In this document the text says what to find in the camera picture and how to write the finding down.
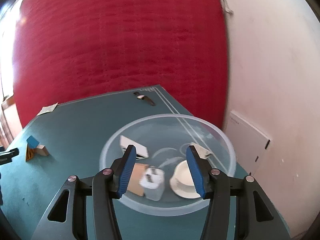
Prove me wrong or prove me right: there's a blue wedge block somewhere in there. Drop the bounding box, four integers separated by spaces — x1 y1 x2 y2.
27 135 40 149

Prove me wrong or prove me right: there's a white ceramic cup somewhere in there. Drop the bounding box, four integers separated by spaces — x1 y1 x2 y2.
169 160 200 199

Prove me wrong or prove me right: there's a white striped wedge block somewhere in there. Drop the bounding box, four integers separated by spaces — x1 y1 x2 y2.
191 142 212 159

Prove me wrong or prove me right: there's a light wooden cube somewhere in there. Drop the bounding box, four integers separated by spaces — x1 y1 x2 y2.
127 163 149 197

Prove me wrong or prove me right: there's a white power adapter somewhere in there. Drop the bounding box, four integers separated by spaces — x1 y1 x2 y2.
139 166 165 202

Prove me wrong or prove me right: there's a white striped triangular block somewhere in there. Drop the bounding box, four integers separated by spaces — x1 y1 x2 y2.
119 135 149 160

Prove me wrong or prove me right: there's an orange striped triangular block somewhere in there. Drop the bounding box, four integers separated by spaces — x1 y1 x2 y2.
25 144 36 162

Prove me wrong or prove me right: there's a brown rectangular block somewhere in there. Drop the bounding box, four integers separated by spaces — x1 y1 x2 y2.
35 145 49 156

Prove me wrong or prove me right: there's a white paper leaflet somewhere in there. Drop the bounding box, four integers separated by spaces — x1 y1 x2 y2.
37 103 58 116

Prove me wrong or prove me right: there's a clear plastic bowl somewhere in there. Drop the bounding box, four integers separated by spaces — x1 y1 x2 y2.
99 114 236 216

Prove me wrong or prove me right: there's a red quilted mattress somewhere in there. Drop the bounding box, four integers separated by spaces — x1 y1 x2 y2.
12 0 228 127

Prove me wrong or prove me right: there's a white wall panel box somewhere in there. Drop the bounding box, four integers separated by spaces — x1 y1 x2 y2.
225 111 271 175

